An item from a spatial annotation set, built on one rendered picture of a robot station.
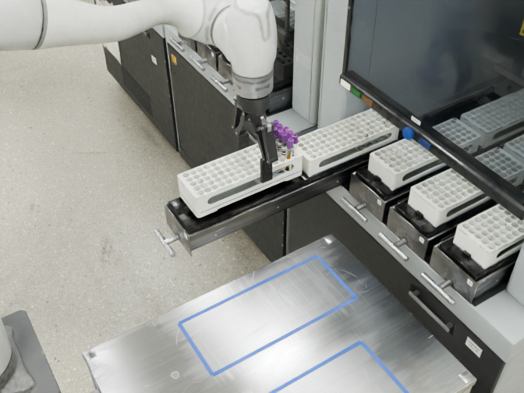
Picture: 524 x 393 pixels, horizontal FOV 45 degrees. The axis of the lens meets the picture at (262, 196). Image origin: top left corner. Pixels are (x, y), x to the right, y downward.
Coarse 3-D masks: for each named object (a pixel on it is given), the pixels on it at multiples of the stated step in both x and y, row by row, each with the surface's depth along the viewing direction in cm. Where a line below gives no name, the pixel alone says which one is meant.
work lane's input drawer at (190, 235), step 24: (336, 168) 165; (264, 192) 160; (288, 192) 160; (312, 192) 164; (168, 216) 157; (192, 216) 152; (216, 216) 152; (240, 216) 154; (264, 216) 159; (168, 240) 155; (192, 240) 149
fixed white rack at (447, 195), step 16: (448, 176) 154; (416, 192) 150; (432, 192) 150; (448, 192) 150; (464, 192) 150; (480, 192) 150; (416, 208) 152; (432, 208) 147; (448, 208) 147; (464, 208) 151; (432, 224) 149
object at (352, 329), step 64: (320, 256) 141; (192, 320) 129; (256, 320) 129; (320, 320) 128; (384, 320) 128; (128, 384) 118; (192, 384) 118; (256, 384) 118; (320, 384) 118; (384, 384) 118; (448, 384) 117
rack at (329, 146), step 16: (368, 112) 175; (336, 128) 169; (352, 128) 169; (368, 128) 169; (384, 128) 169; (304, 144) 164; (320, 144) 164; (336, 144) 164; (352, 144) 164; (368, 144) 172; (304, 160) 161; (320, 160) 161; (336, 160) 168
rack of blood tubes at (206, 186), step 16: (256, 144) 159; (224, 160) 156; (240, 160) 155; (256, 160) 156; (288, 160) 155; (192, 176) 151; (208, 176) 151; (224, 176) 151; (240, 176) 152; (256, 176) 151; (288, 176) 158; (192, 192) 146; (208, 192) 146; (224, 192) 155; (240, 192) 152; (256, 192) 155; (192, 208) 150; (208, 208) 149
